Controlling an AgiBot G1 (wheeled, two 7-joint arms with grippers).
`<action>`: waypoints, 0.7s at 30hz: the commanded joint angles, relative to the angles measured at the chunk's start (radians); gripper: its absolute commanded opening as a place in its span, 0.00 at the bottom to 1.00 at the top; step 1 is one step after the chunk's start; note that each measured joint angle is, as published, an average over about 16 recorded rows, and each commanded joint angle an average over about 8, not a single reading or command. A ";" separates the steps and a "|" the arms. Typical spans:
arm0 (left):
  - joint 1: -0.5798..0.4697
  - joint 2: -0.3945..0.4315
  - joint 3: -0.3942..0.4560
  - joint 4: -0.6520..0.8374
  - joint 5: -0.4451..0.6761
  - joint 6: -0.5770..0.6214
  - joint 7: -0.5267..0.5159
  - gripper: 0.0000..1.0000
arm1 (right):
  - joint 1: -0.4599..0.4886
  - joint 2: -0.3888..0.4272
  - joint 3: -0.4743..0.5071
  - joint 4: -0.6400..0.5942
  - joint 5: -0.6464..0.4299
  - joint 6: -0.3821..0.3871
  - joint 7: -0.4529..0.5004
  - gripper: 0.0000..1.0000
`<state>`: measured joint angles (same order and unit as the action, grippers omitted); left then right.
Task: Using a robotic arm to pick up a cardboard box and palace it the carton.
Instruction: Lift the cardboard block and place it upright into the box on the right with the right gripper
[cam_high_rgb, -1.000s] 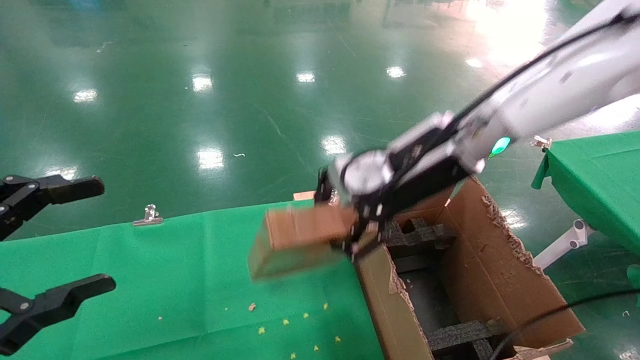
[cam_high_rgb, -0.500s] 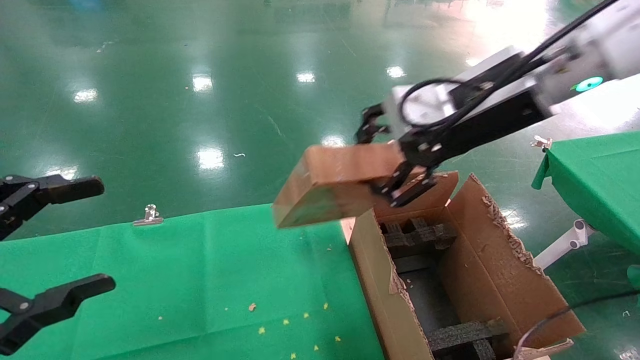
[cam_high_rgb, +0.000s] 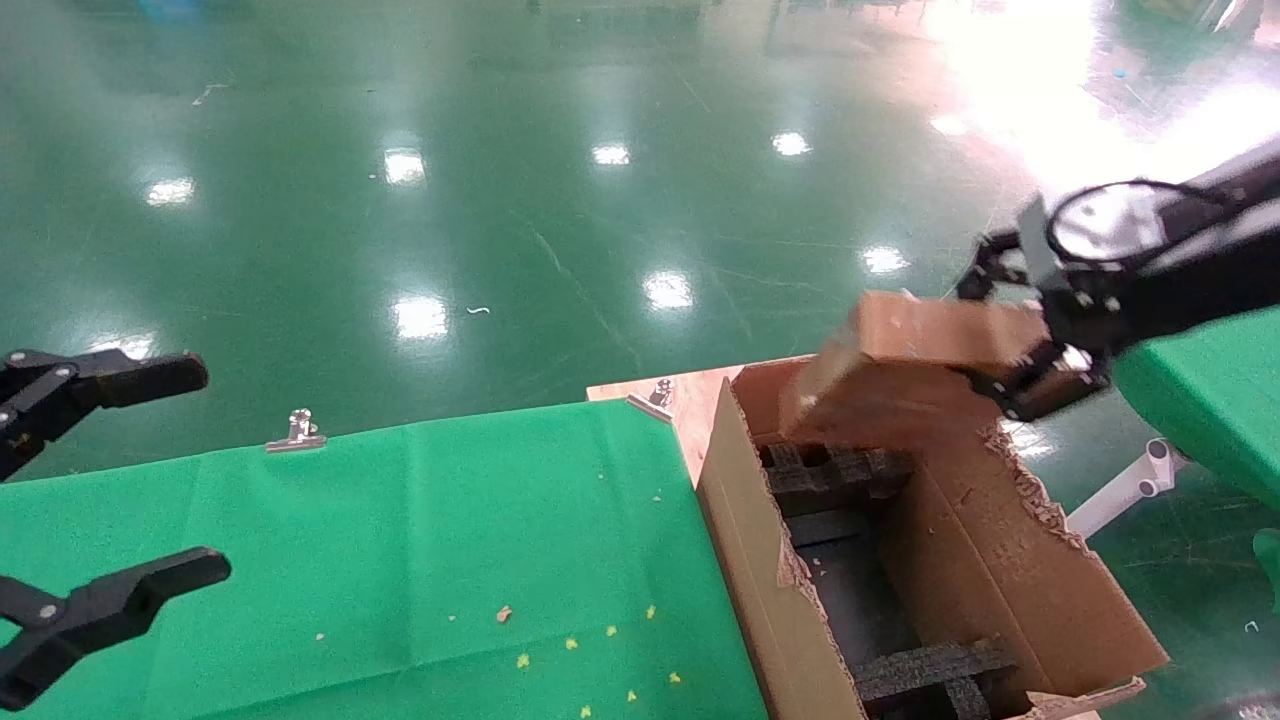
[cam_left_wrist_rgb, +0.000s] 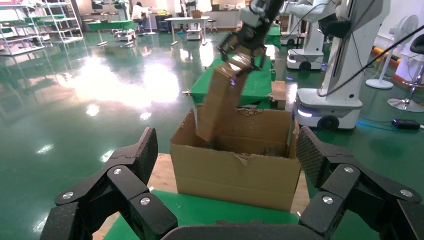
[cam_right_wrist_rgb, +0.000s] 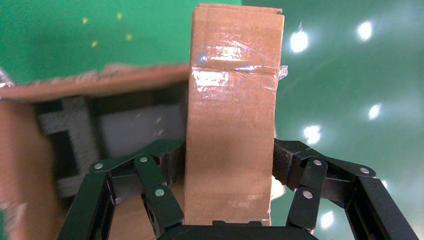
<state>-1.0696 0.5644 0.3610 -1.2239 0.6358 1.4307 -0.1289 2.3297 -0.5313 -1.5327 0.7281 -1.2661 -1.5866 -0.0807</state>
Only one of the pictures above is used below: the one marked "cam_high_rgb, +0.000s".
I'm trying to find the white table leg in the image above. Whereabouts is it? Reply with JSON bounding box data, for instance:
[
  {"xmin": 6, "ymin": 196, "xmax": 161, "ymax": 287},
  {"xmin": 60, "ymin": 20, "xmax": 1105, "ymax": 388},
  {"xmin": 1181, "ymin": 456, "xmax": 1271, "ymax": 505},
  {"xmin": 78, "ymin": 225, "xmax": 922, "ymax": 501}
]
[{"xmin": 1065, "ymin": 438, "xmax": 1186, "ymax": 541}]

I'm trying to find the light plywood board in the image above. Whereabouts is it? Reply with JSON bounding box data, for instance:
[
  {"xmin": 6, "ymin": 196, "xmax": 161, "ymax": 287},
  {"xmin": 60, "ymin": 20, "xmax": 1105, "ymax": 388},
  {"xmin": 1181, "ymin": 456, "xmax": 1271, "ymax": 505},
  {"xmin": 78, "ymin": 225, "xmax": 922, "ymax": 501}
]
[{"xmin": 586, "ymin": 362, "xmax": 746, "ymax": 491}]

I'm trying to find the small brown cardboard box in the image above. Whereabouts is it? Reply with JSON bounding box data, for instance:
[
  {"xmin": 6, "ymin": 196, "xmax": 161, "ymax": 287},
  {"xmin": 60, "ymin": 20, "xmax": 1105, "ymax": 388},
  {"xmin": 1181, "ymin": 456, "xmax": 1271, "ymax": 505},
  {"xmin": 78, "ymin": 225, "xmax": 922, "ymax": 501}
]
[{"xmin": 778, "ymin": 290, "xmax": 1051, "ymax": 446}]

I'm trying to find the dark grey foam sheet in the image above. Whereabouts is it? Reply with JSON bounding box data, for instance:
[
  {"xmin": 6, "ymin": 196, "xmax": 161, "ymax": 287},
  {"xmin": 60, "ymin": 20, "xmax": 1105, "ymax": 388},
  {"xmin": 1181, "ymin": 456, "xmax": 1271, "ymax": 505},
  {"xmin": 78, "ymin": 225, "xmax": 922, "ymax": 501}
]
[{"xmin": 790, "ymin": 505, "xmax": 926, "ymax": 666}]

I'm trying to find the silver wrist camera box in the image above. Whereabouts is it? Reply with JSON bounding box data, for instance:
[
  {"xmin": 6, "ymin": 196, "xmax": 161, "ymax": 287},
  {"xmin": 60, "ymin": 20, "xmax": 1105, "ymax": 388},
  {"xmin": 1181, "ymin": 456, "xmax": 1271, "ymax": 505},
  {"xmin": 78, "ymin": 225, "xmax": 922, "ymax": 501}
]
[{"xmin": 1018, "ymin": 185, "xmax": 1151, "ymax": 291}]

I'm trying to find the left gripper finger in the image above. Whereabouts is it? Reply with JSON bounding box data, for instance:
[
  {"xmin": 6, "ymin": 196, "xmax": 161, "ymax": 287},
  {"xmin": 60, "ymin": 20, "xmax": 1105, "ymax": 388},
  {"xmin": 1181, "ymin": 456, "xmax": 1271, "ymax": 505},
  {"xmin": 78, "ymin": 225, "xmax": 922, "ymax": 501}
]
[
  {"xmin": 0, "ymin": 547, "xmax": 233, "ymax": 713},
  {"xmin": 0, "ymin": 349, "xmax": 210, "ymax": 483}
]

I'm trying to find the silver binder clip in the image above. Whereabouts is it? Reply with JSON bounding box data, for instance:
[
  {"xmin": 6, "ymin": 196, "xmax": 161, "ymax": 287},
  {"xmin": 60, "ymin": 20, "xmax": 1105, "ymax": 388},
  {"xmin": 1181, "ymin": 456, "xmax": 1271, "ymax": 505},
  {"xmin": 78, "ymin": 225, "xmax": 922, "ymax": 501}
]
[
  {"xmin": 627, "ymin": 378, "xmax": 677, "ymax": 423},
  {"xmin": 265, "ymin": 408, "xmax": 329, "ymax": 454}
]

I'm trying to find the large open cardboard carton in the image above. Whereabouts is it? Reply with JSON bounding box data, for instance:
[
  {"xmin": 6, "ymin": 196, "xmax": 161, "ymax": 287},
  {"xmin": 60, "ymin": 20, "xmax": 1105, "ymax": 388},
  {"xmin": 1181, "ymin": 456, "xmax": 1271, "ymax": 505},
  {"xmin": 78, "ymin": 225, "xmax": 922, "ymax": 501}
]
[{"xmin": 695, "ymin": 355, "xmax": 1171, "ymax": 720}]

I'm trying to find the green table cloth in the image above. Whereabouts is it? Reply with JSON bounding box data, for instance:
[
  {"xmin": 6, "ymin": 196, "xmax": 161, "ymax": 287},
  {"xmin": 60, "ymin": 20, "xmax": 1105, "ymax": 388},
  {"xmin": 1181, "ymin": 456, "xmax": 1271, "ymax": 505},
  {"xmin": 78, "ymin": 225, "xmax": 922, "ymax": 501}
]
[
  {"xmin": 1112, "ymin": 305, "xmax": 1280, "ymax": 613},
  {"xmin": 0, "ymin": 398, "xmax": 771, "ymax": 720}
]

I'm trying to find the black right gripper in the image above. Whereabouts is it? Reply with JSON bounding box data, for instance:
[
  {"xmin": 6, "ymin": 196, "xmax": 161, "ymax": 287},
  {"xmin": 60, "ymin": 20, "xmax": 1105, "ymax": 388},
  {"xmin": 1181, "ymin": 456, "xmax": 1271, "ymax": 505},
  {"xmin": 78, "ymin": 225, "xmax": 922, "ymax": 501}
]
[{"xmin": 955, "ymin": 215, "xmax": 1280, "ymax": 423}]

